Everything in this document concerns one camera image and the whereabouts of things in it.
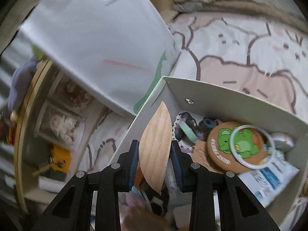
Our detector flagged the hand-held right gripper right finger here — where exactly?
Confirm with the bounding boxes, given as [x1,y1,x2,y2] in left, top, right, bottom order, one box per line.
[170,140,281,231]

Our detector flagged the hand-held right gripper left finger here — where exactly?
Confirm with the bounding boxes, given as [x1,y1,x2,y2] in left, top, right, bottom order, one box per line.
[31,140,140,231]

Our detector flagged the wooden leaf-shaped tray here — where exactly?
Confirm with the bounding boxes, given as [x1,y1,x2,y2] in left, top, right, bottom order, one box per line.
[139,101,173,195]

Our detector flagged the white cardboard box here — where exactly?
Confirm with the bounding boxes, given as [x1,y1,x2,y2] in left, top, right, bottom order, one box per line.
[107,76,308,231]

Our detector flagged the mint green tape roll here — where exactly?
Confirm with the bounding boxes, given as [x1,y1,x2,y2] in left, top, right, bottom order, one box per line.
[178,121,199,143]

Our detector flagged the frog print round coaster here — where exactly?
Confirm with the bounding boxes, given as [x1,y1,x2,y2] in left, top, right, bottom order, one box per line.
[206,121,271,174]

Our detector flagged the crochet knit piece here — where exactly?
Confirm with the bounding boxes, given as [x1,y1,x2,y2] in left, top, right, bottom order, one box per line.
[172,112,217,148]

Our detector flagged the clear display case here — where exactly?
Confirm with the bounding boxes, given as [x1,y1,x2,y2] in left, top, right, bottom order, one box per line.
[34,99,87,150]

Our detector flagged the blue white packet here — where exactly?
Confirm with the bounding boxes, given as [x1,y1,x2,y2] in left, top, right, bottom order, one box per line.
[237,157,301,208]

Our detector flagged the silver grey pouch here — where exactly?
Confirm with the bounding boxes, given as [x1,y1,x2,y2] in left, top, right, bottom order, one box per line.
[271,131,296,152]

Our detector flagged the wooden bedside shelf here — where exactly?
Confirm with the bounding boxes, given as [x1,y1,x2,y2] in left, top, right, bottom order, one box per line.
[13,59,113,212]

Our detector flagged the printed blanket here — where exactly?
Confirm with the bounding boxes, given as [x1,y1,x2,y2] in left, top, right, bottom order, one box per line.
[77,11,308,222]

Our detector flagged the white tote bag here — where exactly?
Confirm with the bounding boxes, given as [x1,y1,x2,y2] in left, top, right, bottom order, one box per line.
[18,0,182,116]

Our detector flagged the purple plush toy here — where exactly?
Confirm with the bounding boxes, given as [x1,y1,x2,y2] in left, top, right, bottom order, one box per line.
[7,60,39,111]

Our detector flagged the green plush toy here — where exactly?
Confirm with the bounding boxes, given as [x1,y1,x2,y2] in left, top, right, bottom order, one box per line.
[31,46,45,60]

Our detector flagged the white plastic ring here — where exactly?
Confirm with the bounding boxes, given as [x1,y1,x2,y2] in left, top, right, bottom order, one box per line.
[230,124,275,169]

